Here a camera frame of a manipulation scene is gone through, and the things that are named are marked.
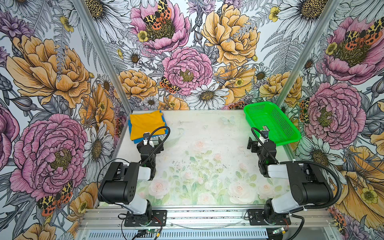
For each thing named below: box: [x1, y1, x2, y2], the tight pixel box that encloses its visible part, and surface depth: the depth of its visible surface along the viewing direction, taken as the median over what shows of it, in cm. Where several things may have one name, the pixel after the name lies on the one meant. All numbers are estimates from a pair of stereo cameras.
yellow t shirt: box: [130, 110, 166, 141], surface depth 110 cm
